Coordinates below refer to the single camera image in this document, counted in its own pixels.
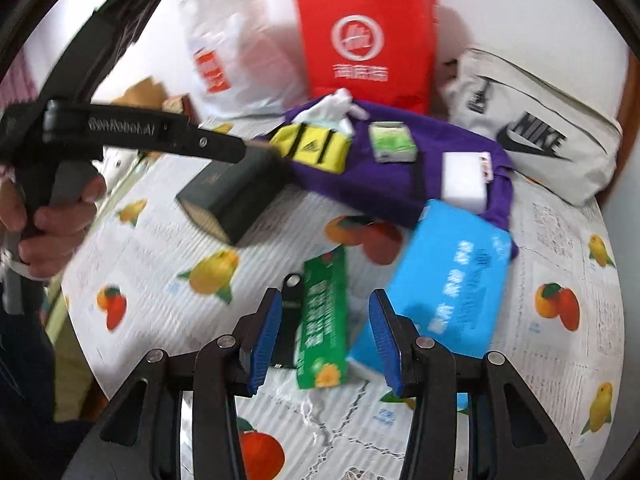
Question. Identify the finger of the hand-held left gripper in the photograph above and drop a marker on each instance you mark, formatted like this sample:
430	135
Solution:
100	35
165	135

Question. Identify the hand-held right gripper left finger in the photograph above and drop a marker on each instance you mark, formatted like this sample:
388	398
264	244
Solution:
262	345

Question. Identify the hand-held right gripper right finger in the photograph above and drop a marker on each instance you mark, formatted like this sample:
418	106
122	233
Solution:
385	345

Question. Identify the blue tissue pack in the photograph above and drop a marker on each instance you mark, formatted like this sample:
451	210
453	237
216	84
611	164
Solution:
450	275

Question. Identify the yellow pouch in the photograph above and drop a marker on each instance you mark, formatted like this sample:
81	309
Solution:
310	147

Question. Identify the purple fabric storage bin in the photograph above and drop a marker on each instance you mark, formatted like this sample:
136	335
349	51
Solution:
380	185

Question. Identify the mint green cloth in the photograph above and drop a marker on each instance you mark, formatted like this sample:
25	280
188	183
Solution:
340	125

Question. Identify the white sponge block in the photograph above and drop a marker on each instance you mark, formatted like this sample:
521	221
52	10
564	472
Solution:
465	182

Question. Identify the green pocket tissue packet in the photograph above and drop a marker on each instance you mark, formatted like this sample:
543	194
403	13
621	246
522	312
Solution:
392	142

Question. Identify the person's left hand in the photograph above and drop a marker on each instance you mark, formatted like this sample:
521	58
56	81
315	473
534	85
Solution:
55	235

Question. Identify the small black clip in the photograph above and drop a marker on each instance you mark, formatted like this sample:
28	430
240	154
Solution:
290	310

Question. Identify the green cling wrap box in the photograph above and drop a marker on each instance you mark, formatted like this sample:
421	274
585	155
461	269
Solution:
325	320

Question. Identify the dark tea tin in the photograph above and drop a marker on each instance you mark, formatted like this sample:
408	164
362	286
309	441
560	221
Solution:
235	195

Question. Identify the fruit print tablecloth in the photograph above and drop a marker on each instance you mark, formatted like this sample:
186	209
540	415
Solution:
175	240

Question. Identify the white plastic shopping bag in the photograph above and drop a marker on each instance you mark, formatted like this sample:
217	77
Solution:
245	50

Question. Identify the red paper bag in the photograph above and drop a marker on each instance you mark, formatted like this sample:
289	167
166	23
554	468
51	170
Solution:
360	40

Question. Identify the person's dark clothing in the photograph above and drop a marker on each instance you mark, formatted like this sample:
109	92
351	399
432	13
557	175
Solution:
30	410

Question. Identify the grey waist bag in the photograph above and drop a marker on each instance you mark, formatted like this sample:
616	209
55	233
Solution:
540	135

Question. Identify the brown wooden door frame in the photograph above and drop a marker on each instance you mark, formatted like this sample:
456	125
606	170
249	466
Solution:
631	125

